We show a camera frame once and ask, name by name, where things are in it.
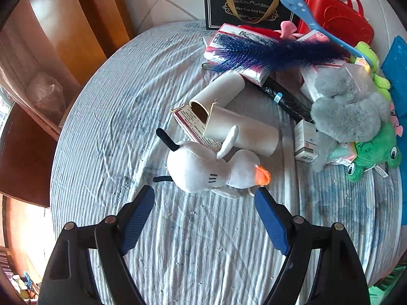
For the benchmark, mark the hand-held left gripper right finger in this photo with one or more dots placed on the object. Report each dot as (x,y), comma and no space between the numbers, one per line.
(273,222)

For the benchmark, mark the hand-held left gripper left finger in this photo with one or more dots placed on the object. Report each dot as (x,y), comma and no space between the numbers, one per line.
(140,219)

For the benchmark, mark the white duck plush toy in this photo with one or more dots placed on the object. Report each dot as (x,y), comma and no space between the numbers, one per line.
(197,165)

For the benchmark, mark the pastel pad packet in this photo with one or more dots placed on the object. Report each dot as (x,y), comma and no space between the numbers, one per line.
(340,154)

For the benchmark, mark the thin white paper roll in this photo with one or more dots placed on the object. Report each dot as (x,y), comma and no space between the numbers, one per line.
(219,92)

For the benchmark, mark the blue plastic container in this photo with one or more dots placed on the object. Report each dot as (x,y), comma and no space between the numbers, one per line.
(397,70)

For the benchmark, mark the white medicine box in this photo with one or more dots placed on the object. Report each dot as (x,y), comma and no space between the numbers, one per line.
(305,143)

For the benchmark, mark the thick white paper roll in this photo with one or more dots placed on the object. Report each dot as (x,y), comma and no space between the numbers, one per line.
(251,130)

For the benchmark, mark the maroon white small box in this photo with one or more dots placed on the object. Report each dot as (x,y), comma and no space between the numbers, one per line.
(187,119)

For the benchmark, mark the black rolled plastic bags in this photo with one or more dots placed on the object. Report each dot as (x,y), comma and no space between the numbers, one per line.
(292,104)

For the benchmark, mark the grey fluffy plush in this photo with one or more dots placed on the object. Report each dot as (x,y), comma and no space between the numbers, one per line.
(343,114)

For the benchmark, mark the green frog plush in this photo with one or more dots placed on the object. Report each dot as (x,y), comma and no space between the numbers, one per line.
(378,143)

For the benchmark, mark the clear plastic bag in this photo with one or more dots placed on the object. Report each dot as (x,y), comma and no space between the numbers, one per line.
(44,95)

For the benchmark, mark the blue feather duster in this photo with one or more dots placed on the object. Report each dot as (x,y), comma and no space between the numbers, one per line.
(254,50)

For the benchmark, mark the lime green plush toy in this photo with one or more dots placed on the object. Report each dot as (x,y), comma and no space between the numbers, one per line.
(378,79)

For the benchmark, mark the pink white tissue pack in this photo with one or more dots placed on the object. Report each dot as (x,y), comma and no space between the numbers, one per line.
(222,43)

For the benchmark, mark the pink plush toy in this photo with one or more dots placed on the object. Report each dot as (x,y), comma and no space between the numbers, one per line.
(286,28)

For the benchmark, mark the red plastic case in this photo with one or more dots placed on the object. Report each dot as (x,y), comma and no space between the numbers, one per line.
(330,16)

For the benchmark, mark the black gift bag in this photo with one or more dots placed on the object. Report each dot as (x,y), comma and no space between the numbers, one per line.
(216,9)

